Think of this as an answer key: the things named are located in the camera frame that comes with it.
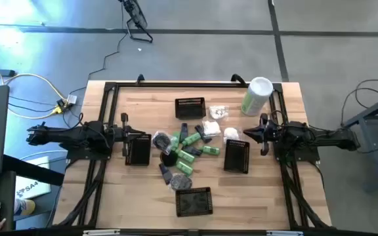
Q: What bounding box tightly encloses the clear bag of cotton pads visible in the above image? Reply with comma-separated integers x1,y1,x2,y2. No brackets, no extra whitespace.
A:
201,119,222,137

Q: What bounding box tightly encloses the yellow and white can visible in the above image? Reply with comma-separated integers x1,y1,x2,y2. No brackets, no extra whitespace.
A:
14,198,36,217

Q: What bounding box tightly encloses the black round sponge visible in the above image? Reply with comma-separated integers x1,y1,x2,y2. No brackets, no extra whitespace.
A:
160,149,179,167

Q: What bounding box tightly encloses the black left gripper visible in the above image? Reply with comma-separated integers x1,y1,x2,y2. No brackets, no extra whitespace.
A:
112,112,146,157

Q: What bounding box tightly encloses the dark blue toiletry tube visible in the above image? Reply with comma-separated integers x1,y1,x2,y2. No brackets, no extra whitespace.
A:
194,124,213,144
182,145,203,157
158,163,174,186
179,123,189,142

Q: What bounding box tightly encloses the yellow cable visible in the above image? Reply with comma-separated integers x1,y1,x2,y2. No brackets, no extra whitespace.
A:
0,54,69,121

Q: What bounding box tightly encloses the black desk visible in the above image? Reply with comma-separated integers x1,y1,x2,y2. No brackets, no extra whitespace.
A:
0,153,66,232

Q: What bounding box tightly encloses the clear bag of cotton balls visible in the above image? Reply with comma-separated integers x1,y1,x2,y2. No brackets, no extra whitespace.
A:
222,126,242,144

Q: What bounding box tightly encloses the black aluminium rail frame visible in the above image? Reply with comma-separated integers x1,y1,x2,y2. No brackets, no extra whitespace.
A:
53,80,333,230

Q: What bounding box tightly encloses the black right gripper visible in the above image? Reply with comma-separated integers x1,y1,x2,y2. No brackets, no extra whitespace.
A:
243,113,275,157

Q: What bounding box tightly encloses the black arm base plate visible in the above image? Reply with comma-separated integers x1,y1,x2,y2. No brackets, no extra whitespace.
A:
66,134,115,162
272,136,321,164

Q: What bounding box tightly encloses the black cable bundle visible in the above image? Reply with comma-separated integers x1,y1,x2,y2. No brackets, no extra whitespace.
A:
57,159,108,227
279,162,329,229

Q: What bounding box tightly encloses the white wipes canister green label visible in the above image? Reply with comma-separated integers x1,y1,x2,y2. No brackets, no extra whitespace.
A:
240,76,274,117

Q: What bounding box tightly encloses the black fan cable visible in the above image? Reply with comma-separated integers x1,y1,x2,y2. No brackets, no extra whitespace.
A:
67,3,129,98

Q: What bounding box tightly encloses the silver metal bracket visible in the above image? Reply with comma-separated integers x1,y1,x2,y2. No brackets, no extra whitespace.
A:
266,229,305,236
83,229,121,236

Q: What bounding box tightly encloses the black looped floor cable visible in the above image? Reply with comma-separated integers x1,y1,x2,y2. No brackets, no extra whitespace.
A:
339,77,378,128

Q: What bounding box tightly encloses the black floor fan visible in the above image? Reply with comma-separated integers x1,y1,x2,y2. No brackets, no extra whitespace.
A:
118,0,154,44

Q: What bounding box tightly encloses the black slotted plastic basket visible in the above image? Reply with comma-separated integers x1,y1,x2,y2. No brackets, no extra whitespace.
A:
175,186,214,218
175,96,207,120
125,133,152,167
223,138,251,174

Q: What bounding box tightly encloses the clear bag of cotton swabs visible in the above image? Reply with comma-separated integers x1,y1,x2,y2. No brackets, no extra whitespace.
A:
208,104,230,121

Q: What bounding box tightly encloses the white box with SA4 print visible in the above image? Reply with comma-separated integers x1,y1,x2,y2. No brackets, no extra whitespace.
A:
14,155,52,200

